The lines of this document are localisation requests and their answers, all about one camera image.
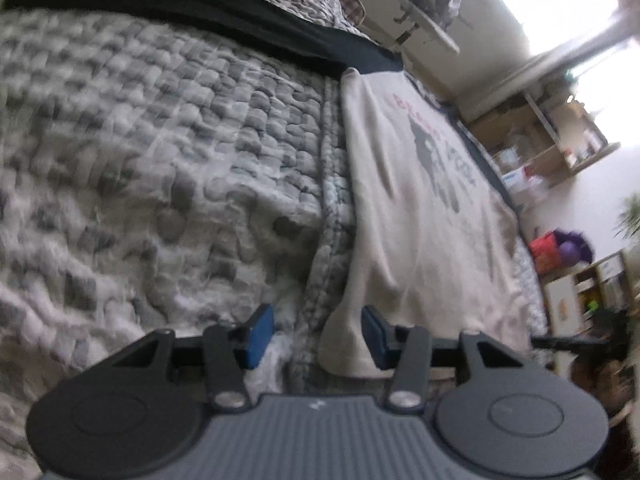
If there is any cream and black t-shirt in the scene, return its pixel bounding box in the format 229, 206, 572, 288
2, 0, 536, 380

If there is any grey checked cloth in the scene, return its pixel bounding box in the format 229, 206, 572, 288
327, 0, 369, 27

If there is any green potted plant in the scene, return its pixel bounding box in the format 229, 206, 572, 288
612, 194, 640, 252

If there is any grey white knitted blanket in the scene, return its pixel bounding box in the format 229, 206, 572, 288
0, 0, 552, 480

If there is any white printed cardboard box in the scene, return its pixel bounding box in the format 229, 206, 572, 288
499, 164, 532, 197

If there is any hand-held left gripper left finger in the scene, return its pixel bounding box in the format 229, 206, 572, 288
111, 304, 277, 411

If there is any white office chair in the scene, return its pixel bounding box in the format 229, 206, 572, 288
392, 0, 477, 57

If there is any wooden shelf unit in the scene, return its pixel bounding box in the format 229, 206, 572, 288
466, 89, 622, 207

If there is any white wooden cabinet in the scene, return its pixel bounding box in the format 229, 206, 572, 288
542, 249, 640, 382

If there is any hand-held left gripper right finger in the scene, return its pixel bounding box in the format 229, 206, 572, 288
360, 305, 523, 413

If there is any pale curtain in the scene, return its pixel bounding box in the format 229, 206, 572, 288
450, 0, 640, 112

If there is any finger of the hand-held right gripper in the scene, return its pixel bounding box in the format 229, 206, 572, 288
532, 335, 603, 356

